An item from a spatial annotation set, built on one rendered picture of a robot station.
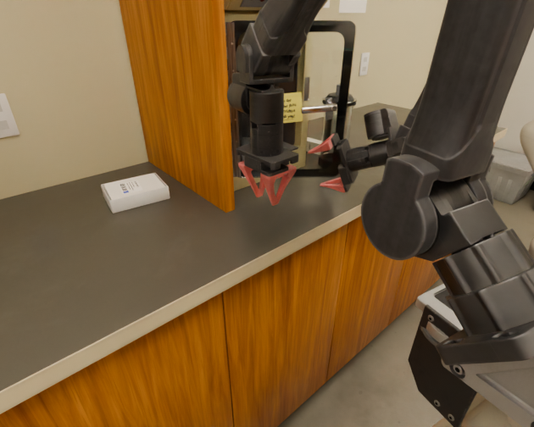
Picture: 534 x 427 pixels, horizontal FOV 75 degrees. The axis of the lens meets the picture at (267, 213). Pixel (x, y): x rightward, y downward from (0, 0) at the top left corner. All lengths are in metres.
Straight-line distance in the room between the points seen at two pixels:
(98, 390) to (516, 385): 0.66
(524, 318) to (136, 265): 0.67
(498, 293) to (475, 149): 0.12
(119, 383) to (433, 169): 0.68
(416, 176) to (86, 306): 0.61
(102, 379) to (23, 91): 0.81
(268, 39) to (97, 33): 0.81
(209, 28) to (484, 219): 0.65
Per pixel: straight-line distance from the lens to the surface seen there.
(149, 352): 0.78
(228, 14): 0.94
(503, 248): 0.34
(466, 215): 0.34
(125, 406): 0.86
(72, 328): 0.71
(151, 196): 1.02
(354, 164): 0.88
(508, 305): 0.33
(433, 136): 0.33
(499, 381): 0.38
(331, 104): 0.92
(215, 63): 0.82
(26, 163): 1.27
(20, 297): 0.82
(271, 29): 0.52
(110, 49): 1.27
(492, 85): 0.32
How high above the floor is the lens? 1.41
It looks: 30 degrees down
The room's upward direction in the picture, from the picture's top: straight up
